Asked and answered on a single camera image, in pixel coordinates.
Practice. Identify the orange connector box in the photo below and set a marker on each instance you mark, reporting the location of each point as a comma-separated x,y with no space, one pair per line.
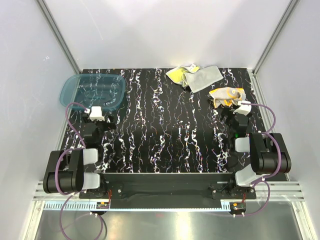
103,205
238,207

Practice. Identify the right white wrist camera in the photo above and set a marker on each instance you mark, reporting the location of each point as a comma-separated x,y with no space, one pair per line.
243,107

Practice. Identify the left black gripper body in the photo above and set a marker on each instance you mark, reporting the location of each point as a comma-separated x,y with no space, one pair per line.
102,126

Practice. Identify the aluminium frame rail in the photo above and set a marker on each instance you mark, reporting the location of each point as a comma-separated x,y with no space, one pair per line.
210,201

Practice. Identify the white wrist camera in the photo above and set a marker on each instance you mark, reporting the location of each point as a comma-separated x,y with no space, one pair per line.
243,107
95,113

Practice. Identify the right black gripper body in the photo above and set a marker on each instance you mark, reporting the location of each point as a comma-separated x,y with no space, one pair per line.
230,115

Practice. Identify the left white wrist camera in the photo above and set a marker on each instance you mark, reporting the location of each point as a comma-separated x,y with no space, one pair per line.
95,113

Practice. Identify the blue transparent plastic container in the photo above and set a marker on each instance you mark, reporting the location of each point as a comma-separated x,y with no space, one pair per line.
94,89

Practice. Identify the left orange connector box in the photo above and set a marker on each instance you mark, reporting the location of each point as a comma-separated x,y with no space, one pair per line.
103,205

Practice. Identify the grey orange crumpled towel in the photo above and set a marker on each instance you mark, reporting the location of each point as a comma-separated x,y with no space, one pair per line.
227,96

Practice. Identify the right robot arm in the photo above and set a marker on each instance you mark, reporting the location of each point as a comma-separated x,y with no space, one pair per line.
268,154

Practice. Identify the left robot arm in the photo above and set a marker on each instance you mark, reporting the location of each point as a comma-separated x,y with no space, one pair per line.
65,171

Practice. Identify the right orange connector box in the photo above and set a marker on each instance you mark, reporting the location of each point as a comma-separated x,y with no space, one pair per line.
238,207

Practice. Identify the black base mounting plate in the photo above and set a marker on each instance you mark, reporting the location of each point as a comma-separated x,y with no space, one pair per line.
160,183

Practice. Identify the grey yellow frog towel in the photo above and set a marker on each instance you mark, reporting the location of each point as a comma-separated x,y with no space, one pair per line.
195,77

